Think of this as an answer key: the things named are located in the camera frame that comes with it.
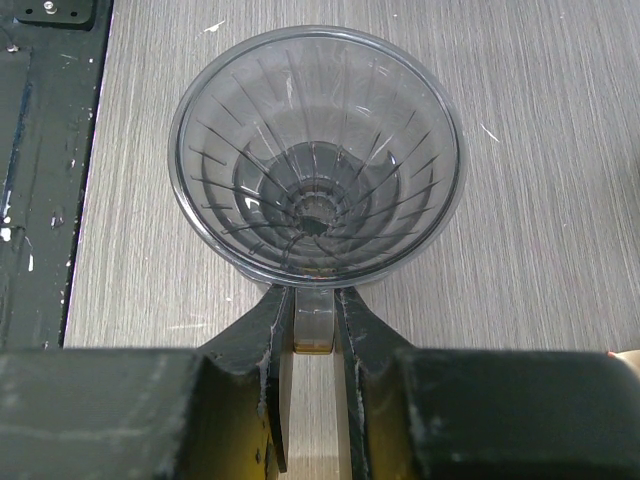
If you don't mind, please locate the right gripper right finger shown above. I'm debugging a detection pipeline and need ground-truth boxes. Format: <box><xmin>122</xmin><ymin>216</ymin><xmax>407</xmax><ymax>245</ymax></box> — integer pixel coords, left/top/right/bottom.
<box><xmin>334</xmin><ymin>287</ymin><xmax>420</xmax><ymax>479</ymax></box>

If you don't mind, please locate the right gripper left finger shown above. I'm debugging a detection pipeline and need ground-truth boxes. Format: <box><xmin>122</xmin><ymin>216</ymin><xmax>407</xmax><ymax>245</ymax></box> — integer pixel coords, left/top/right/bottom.
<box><xmin>199</xmin><ymin>285</ymin><xmax>291</xmax><ymax>479</ymax></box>

